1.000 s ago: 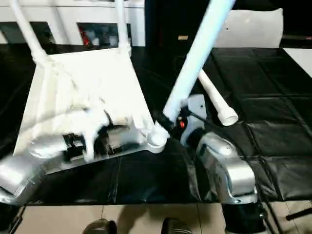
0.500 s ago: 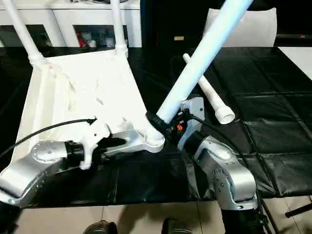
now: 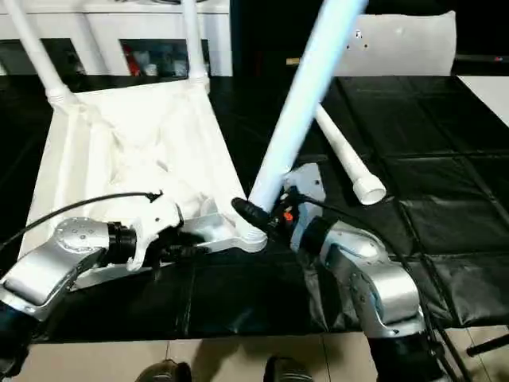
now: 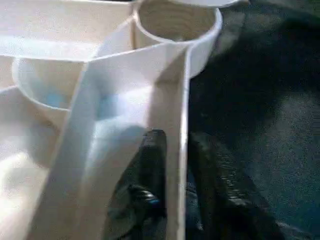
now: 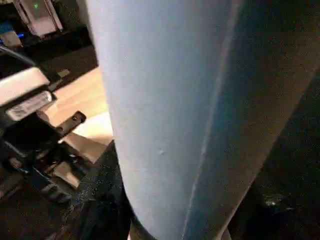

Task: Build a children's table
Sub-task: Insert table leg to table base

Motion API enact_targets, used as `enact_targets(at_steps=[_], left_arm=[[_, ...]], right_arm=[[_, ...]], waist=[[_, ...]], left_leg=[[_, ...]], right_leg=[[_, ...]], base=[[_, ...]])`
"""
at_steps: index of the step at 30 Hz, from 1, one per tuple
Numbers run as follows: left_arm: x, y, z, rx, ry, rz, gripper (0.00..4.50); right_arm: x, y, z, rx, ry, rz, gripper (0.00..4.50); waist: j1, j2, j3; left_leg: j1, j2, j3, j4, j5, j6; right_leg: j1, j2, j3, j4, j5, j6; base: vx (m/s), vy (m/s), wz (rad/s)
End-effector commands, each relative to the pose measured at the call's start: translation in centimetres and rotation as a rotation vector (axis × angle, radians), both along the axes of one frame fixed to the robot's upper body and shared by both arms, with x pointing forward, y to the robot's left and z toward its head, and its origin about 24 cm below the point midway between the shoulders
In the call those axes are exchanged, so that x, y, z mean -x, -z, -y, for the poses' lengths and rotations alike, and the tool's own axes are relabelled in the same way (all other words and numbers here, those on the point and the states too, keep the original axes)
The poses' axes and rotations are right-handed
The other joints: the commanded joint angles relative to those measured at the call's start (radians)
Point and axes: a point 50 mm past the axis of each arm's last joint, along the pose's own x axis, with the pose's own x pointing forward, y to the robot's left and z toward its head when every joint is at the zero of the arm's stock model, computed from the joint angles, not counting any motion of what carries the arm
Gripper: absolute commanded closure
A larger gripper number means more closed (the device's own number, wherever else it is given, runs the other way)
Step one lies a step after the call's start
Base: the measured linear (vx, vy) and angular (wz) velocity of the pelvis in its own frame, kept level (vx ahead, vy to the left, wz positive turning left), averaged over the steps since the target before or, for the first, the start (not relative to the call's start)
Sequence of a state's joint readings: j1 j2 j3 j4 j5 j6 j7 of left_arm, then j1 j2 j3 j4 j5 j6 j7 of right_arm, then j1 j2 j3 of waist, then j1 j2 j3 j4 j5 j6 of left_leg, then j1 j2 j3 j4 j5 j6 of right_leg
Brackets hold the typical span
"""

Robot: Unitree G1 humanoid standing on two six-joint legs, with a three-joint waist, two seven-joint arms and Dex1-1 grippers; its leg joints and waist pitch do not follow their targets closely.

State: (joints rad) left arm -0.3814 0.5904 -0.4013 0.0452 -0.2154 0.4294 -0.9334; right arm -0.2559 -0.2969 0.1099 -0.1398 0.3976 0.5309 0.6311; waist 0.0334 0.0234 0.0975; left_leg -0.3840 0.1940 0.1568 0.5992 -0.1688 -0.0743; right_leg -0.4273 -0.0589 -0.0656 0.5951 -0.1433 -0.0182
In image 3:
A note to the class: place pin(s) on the white plastic table leg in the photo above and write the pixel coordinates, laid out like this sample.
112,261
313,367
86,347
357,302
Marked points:
36,52
193,40
350,159
306,87

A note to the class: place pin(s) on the white plastic table top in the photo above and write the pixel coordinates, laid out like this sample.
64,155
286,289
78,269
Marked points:
143,143

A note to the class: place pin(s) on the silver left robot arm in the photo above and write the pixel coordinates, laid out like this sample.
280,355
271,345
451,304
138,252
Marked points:
52,267

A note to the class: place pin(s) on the dark left robot foot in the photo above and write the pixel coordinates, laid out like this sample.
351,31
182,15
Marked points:
163,372

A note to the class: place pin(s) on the dark robot foot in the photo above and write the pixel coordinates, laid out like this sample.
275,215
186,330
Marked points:
288,370
163,372

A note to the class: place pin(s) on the dark right robot foot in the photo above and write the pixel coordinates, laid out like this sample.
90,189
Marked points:
288,370

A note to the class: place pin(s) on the small yellow label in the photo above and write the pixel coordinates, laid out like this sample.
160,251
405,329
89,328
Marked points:
293,60

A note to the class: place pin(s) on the black work mat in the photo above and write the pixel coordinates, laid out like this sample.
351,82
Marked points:
445,183

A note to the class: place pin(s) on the small bottles on shelf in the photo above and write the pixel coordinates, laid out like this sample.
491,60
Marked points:
163,60

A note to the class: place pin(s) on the black cabinet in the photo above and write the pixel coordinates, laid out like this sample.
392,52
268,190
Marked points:
266,32

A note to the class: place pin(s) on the white plastic bag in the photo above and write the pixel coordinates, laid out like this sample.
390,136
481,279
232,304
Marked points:
406,44

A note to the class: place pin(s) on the white cabinet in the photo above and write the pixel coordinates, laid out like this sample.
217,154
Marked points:
103,28

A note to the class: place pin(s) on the black rod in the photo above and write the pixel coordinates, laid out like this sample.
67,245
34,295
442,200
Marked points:
489,344

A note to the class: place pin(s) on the white flat sheet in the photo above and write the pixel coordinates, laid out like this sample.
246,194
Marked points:
487,95

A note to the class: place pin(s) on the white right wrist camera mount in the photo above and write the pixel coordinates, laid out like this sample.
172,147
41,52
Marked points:
306,187

